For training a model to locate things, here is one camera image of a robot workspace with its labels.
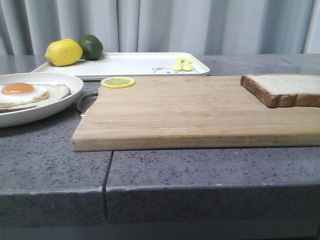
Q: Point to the fried egg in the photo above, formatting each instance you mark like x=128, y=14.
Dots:
x=15, y=94

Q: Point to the metal cutting board handle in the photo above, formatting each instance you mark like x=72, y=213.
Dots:
x=81, y=105

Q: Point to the yellow lemon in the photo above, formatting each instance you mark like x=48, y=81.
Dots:
x=63, y=52

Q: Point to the white rectangular tray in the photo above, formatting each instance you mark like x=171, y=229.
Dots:
x=127, y=64

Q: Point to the white bread slice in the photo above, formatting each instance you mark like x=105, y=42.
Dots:
x=283, y=90

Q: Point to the white round plate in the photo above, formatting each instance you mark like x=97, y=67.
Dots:
x=14, y=118

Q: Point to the bottom bread slice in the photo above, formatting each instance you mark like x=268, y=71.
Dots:
x=56, y=93

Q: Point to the grey curtain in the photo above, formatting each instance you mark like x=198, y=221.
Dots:
x=199, y=27

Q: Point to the wooden cutting board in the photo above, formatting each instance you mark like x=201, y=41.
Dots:
x=162, y=112

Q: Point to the lemon slice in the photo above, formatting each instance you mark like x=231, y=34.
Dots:
x=117, y=82

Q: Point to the green lime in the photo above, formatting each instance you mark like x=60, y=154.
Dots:
x=92, y=47

